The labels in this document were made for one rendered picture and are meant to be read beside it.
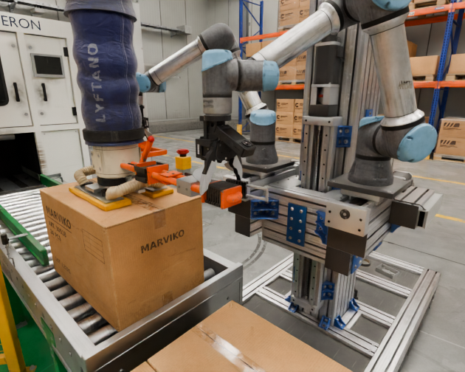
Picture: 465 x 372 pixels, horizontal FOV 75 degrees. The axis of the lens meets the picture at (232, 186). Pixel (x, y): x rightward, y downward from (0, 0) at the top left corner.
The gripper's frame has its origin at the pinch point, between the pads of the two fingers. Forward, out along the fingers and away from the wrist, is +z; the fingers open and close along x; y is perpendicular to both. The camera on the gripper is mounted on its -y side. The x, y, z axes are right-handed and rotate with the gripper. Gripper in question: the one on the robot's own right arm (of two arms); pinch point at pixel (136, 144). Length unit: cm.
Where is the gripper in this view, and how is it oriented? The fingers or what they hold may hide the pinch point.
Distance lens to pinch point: 169.3
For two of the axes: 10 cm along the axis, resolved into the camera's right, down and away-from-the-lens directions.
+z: 0.0, 9.6, 2.9
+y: 7.3, 2.0, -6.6
